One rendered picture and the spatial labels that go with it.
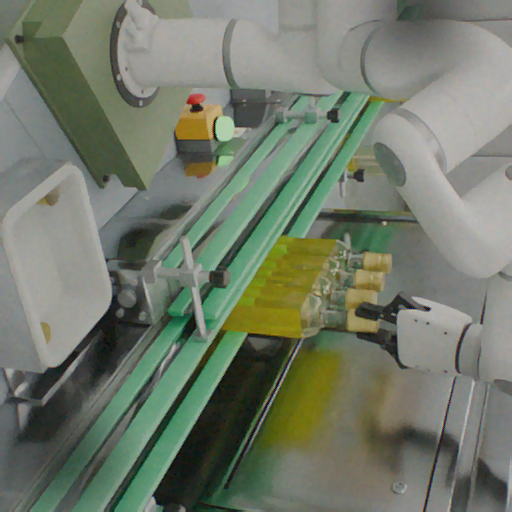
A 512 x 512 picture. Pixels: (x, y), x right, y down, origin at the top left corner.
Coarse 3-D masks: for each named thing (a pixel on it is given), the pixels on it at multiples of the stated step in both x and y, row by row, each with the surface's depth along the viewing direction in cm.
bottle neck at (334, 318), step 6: (324, 312) 125; (330, 312) 125; (336, 312) 124; (342, 312) 124; (324, 318) 125; (330, 318) 124; (336, 318) 124; (342, 318) 124; (324, 324) 125; (330, 324) 125; (336, 324) 124; (342, 324) 124
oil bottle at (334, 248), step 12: (288, 240) 143; (300, 240) 143; (312, 240) 142; (324, 240) 142; (336, 240) 141; (288, 252) 140; (300, 252) 139; (312, 252) 139; (324, 252) 138; (336, 252) 138; (348, 252) 139; (348, 264) 139
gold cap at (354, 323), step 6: (348, 312) 123; (348, 318) 123; (354, 318) 123; (360, 318) 122; (348, 324) 123; (354, 324) 123; (360, 324) 122; (366, 324) 122; (372, 324) 122; (378, 324) 124; (348, 330) 124; (354, 330) 123; (360, 330) 123; (366, 330) 123; (372, 330) 122
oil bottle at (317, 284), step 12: (264, 276) 134; (276, 276) 133; (288, 276) 133; (300, 276) 132; (312, 276) 132; (324, 276) 132; (264, 288) 131; (276, 288) 130; (288, 288) 130; (300, 288) 129; (312, 288) 129; (324, 288) 129; (324, 300) 129
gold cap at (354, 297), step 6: (348, 288) 129; (348, 294) 128; (354, 294) 128; (360, 294) 128; (366, 294) 127; (372, 294) 127; (348, 300) 128; (354, 300) 128; (360, 300) 127; (366, 300) 127; (372, 300) 127; (348, 306) 128; (354, 306) 128
